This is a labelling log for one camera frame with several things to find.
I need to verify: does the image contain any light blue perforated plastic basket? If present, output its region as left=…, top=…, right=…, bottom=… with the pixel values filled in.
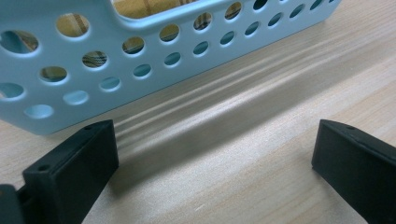
left=0, top=0, right=344, bottom=136

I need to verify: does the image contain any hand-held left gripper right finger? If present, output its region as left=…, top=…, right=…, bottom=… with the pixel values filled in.
left=311, top=119, right=396, bottom=224

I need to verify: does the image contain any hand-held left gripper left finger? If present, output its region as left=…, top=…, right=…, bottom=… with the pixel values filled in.
left=21, top=119, right=120, bottom=224

